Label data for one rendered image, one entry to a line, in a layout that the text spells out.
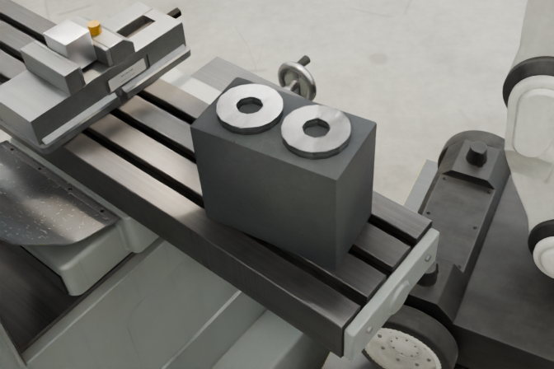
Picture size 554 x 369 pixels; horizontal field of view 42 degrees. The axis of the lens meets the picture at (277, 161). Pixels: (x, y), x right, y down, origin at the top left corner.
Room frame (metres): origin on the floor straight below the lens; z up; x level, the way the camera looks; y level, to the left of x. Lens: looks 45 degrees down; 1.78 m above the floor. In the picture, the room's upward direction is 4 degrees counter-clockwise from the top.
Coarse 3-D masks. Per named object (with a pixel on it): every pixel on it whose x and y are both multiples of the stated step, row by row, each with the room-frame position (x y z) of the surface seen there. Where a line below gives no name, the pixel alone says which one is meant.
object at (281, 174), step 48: (240, 96) 0.76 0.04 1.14; (288, 96) 0.77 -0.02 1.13; (240, 144) 0.68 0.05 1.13; (288, 144) 0.66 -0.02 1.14; (336, 144) 0.65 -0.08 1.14; (240, 192) 0.68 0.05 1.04; (288, 192) 0.64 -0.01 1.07; (336, 192) 0.60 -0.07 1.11; (288, 240) 0.64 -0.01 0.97; (336, 240) 0.60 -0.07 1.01
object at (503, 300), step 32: (448, 160) 1.14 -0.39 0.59; (480, 160) 1.10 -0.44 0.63; (448, 192) 1.05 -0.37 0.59; (480, 192) 1.04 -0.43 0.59; (512, 192) 1.06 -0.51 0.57; (448, 224) 0.96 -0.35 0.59; (480, 224) 0.95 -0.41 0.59; (512, 224) 0.97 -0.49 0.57; (448, 256) 0.88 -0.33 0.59; (480, 256) 0.89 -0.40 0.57; (512, 256) 0.88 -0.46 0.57; (416, 288) 0.79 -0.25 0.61; (448, 288) 0.79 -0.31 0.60; (480, 288) 0.81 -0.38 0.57; (512, 288) 0.81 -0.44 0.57; (544, 288) 0.80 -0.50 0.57; (448, 320) 0.74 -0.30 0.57; (480, 320) 0.74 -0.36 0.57; (512, 320) 0.73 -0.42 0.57; (544, 320) 0.73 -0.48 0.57; (480, 352) 0.71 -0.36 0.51; (512, 352) 0.68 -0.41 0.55; (544, 352) 0.67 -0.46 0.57
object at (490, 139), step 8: (456, 136) 1.24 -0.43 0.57; (464, 136) 1.22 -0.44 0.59; (472, 136) 1.21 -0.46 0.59; (480, 136) 1.21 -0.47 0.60; (488, 136) 1.21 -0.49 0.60; (496, 136) 1.21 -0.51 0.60; (448, 144) 1.23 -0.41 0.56; (488, 144) 1.18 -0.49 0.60; (496, 144) 1.18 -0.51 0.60; (504, 144) 1.18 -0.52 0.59; (440, 152) 1.24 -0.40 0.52; (504, 152) 1.16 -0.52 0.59; (440, 160) 1.23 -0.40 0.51
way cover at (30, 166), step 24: (0, 144) 1.00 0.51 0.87; (24, 168) 0.93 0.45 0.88; (48, 168) 0.93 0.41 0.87; (24, 192) 0.86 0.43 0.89; (48, 192) 0.86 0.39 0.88; (72, 192) 0.86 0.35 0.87; (0, 216) 0.75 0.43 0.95; (24, 216) 0.78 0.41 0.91; (48, 216) 0.80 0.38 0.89; (96, 216) 0.80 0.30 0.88; (24, 240) 0.69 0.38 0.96; (48, 240) 0.72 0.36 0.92; (72, 240) 0.74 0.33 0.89
